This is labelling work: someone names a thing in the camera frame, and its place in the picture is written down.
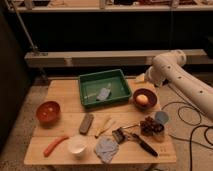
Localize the orange-red plastic bowl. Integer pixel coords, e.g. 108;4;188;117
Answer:
36;101;61;125

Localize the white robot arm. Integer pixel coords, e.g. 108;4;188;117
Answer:
144;50;213;120

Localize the grey diagonal metal pole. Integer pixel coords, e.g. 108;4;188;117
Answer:
11;0;48;56

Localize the white cup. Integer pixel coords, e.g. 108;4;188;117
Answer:
67;136;87;157

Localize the beige wooden stick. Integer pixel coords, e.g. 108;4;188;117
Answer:
95;116;115;138

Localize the green plastic tray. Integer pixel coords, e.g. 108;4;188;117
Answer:
78;69;132;108

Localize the yellow-orange round fruit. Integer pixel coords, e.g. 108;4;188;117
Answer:
136;95;148;106

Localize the small blue cup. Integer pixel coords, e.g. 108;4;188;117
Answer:
155;111;169;125

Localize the wooden shelf board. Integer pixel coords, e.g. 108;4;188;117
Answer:
4;0;213;12

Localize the grey scoop in tray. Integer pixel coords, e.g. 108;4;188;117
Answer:
96;84;111;101

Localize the light metal rail beam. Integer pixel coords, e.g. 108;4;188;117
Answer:
24;49;213;69

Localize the grey-blue towel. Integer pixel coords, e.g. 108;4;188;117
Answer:
94;137;119;163

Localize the orange carrot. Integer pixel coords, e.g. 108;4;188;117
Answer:
43;136;68;157

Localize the black floor cable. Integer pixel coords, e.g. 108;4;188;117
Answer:
161;82;213;171

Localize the dark red bowl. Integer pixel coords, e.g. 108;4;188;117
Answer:
133;88;157;110

